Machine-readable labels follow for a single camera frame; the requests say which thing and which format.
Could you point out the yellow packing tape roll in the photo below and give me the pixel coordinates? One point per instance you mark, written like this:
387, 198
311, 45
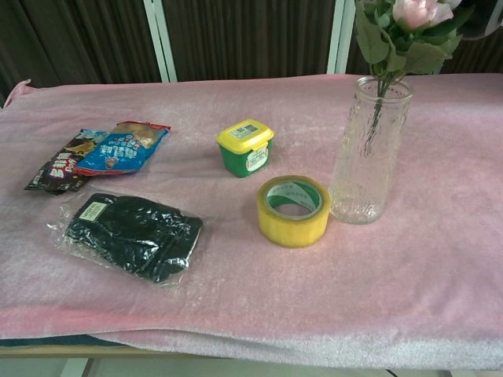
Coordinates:
291, 231

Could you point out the black gloves in plastic bag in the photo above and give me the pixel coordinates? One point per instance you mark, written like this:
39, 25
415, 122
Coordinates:
129, 235

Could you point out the pink fleece table cloth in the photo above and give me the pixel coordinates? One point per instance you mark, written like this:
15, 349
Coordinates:
243, 294

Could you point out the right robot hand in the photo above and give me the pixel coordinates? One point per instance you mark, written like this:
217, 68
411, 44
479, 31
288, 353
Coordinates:
483, 15

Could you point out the green tub with yellow lid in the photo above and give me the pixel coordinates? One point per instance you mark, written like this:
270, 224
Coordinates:
239, 157

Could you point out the pink artificial rose bouquet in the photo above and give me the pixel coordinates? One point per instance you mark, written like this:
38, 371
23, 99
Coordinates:
416, 55

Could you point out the clear textured glass vase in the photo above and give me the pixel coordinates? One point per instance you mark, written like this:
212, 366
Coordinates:
365, 176

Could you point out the black snack bag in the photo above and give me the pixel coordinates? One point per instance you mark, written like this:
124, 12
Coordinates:
51, 176

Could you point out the white screen frame post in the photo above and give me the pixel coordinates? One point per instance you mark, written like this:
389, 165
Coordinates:
161, 39
340, 39

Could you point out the blue biscuit snack bag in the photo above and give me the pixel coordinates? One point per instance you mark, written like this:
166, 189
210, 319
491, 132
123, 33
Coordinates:
114, 157

